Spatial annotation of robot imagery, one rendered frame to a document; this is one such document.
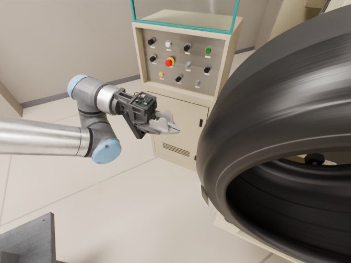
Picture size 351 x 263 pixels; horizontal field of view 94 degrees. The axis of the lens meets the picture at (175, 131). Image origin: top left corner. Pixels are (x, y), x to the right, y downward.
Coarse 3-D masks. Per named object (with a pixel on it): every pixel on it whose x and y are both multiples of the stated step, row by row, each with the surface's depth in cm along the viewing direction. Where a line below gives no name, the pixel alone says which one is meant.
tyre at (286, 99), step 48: (288, 48) 26; (336, 48) 19; (240, 96) 26; (288, 96) 21; (336, 96) 18; (240, 144) 26; (288, 144) 22; (336, 144) 19; (240, 192) 58; (288, 192) 62; (336, 192) 56; (288, 240) 50; (336, 240) 48
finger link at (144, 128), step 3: (147, 123) 50; (138, 126) 49; (141, 126) 49; (144, 126) 49; (147, 126) 49; (141, 129) 49; (144, 129) 48; (147, 129) 48; (150, 129) 49; (153, 129) 49; (156, 129) 48; (147, 132) 49; (150, 132) 48; (153, 132) 48; (156, 132) 49; (159, 132) 48
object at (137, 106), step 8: (120, 88) 49; (120, 96) 47; (128, 96) 48; (136, 96) 48; (144, 96) 48; (152, 96) 49; (112, 104) 49; (120, 104) 50; (128, 104) 45; (136, 104) 46; (144, 104) 46; (152, 104) 47; (120, 112) 53; (128, 112) 51; (136, 112) 46; (144, 112) 45; (152, 112) 51; (136, 120) 49; (144, 120) 49
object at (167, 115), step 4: (156, 112) 51; (160, 112) 50; (164, 112) 49; (168, 112) 48; (156, 116) 52; (160, 116) 51; (164, 116) 50; (168, 116) 49; (172, 116) 49; (156, 120) 52; (168, 120) 50; (172, 120) 49; (168, 124) 50; (172, 124) 50; (176, 124) 51; (176, 128) 49
